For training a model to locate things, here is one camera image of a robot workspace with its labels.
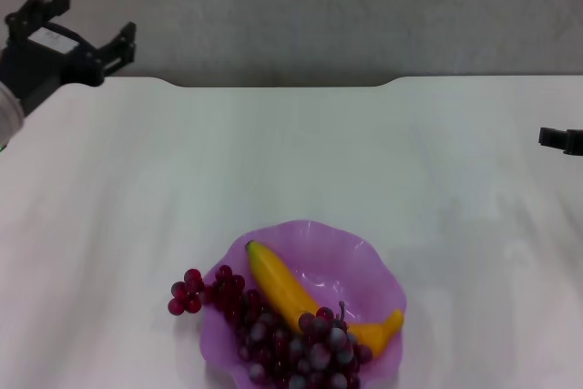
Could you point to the purple wavy plastic plate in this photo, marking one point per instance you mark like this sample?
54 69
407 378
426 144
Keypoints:
346 252

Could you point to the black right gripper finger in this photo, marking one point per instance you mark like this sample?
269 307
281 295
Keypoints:
560 139

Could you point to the dark red grape bunch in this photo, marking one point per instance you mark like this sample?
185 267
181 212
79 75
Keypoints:
319 352

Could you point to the yellow banana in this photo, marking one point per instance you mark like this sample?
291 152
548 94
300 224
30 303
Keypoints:
273 279

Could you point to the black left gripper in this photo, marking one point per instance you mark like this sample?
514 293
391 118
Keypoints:
41 65

